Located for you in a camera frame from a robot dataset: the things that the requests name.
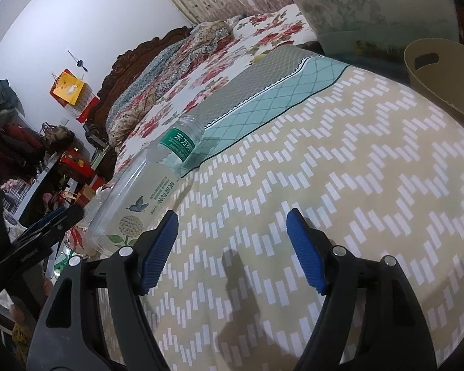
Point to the folded patchwork quilt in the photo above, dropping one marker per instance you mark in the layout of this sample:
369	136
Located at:
161	74

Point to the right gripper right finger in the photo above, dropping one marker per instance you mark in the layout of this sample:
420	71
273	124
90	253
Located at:
371	318

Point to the cluttered bedside table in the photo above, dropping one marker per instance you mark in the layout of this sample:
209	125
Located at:
42	162

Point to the grey teal quilted blanket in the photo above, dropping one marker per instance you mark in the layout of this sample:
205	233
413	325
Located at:
284	78

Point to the dark wooden headboard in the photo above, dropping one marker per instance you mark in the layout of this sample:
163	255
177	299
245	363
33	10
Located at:
125	70

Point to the clear plastic water bottle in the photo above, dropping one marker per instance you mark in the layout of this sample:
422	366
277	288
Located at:
143	187

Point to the beige zigzag patterned blanket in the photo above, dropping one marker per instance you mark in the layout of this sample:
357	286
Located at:
371	163

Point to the floral bed quilt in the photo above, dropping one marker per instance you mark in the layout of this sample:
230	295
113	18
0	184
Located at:
253	36

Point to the clear bin blue handle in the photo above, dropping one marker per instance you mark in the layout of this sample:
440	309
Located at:
379	29

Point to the yellow red wall calendar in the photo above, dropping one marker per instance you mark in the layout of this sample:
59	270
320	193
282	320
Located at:
74	95

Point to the red white crumpled wrapper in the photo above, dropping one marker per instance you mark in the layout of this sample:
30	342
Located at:
76	241

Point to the crushed green can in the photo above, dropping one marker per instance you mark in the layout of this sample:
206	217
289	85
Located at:
55	267

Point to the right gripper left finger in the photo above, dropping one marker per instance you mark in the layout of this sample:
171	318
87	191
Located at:
94	320

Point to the left hand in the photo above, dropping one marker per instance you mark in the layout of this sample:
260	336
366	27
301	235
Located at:
21	334

